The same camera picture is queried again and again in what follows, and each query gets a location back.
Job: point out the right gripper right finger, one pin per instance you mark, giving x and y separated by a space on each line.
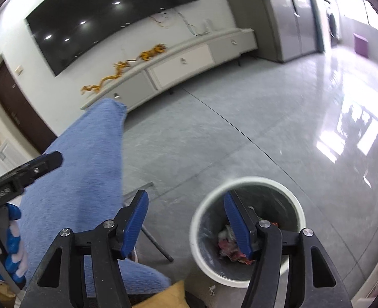
313 280

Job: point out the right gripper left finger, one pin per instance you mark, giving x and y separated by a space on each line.
60 281

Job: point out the white round trash bin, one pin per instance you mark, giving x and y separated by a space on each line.
269 199

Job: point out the blue white gloved hand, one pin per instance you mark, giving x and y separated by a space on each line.
16 262

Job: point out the blue fuzzy blanket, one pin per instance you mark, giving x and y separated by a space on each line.
85 190

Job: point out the dark brown door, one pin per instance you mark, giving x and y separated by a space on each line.
18 108

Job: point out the golden dragon figurine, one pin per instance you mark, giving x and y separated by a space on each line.
119 67

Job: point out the golden tiger figurine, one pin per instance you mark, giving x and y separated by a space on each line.
154 51

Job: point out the purple stool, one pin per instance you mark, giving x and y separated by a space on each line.
361 46

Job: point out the white grey TV cabinet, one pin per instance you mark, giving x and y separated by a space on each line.
179 63

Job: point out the grey refrigerator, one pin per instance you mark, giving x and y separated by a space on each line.
284 29

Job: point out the wall light switch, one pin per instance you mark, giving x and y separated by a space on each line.
19 70

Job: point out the black wall television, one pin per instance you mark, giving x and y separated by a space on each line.
66 29

